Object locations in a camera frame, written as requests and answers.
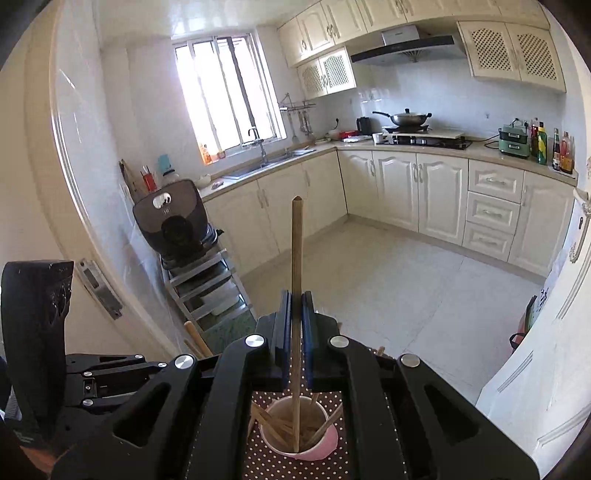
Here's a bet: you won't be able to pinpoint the barred kitchen window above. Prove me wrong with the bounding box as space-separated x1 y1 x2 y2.
173 32 287 160

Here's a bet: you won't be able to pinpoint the single wooden chopstick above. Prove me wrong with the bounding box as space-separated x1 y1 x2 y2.
290 195 305 453

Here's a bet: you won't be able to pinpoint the dark flat object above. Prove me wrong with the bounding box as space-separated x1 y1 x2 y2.
510 295 539 352

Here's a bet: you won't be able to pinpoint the cream lower kitchen cabinets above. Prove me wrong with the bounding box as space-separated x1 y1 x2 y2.
201 148 578 282

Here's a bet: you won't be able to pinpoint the metal door strike plate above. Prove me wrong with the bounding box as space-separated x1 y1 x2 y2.
76 259 123 320

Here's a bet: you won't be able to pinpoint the black gas stove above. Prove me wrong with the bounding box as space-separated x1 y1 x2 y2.
382 130 472 151

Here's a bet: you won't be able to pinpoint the cream upper wall cabinets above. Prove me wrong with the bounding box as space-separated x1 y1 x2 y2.
277 0 550 69

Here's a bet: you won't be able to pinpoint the cream lattice door cabinet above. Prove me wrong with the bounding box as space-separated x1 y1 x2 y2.
297 46 358 100
457 21 568 93

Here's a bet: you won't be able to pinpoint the wooden cutting boards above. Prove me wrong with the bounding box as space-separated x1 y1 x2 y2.
119 159 140 204

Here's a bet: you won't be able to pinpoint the green multi cooker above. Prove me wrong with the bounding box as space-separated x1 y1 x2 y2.
498 121 531 159

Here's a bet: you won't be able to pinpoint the cream cabinet drawer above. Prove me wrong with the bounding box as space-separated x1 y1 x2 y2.
468 159 525 204
462 222 515 261
465 191 522 235

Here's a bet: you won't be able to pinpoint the metal wall rack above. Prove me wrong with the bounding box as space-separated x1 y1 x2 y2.
278 92 318 112

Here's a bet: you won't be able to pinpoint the chrome faucet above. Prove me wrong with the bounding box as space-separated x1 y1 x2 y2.
248 128 269 167

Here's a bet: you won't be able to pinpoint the pink ceramic cup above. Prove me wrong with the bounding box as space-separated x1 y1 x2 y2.
259 396 340 462

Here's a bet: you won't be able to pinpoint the white panel door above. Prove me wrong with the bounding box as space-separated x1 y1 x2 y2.
475 182 591 480

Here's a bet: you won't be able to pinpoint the black range hood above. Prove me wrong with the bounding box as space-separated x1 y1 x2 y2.
349 25 467 65

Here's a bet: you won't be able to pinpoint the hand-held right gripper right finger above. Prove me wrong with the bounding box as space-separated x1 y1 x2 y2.
300 291 541 480

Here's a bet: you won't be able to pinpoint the metal door handle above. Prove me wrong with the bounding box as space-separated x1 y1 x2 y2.
569 187 591 264

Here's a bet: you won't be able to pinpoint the orange oil bottle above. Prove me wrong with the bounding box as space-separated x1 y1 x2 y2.
560 131 574 175

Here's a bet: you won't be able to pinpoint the dark brown kitchen appliance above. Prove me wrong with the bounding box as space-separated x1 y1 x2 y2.
133 180 218 268

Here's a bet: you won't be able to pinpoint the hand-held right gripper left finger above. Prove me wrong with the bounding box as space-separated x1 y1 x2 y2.
51 290 296 480

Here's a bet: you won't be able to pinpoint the metal storage rack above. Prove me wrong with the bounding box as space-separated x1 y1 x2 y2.
161 247 257 335

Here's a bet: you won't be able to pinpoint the steel kitchen sink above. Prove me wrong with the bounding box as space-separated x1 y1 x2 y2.
222 154 305 180

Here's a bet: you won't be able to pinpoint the pale flat board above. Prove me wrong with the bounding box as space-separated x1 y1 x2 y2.
392 130 466 139

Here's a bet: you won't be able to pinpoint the green mat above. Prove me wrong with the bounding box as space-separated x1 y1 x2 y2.
198 311 257 352

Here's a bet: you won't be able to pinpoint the steel wok with lid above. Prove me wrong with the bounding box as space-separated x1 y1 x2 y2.
372 108 433 128

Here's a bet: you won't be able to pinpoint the hanging kitchen utensils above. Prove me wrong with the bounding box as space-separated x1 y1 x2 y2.
288 110 315 141

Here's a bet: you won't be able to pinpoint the bunch of wooden chopsticks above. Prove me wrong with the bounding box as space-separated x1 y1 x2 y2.
184 320 386 450

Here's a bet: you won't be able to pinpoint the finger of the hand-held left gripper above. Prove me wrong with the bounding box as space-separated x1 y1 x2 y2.
1 261 75 448

